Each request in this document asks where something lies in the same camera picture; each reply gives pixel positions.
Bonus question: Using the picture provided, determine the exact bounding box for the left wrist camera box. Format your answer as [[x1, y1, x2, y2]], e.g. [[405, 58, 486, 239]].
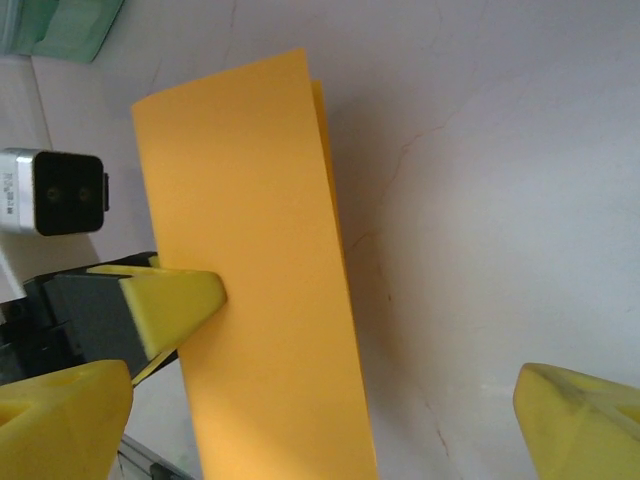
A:
[[0, 147, 112, 237]]

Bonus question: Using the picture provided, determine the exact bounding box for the long aluminium base rail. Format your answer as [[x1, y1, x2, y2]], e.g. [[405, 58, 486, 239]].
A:
[[117, 433, 201, 480]]

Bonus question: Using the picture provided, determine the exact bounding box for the mint green zip pouch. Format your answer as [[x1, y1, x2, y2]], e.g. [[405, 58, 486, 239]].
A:
[[0, 0, 126, 65]]

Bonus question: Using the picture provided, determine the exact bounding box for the orange paper sheet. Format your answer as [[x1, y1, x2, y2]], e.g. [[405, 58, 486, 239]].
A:
[[130, 47, 380, 480]]

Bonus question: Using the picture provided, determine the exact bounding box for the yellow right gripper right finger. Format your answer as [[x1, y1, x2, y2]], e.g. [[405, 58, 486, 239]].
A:
[[514, 362, 640, 480]]

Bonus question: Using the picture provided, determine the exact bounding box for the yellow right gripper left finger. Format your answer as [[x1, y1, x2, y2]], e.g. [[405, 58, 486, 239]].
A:
[[0, 358, 135, 480]]

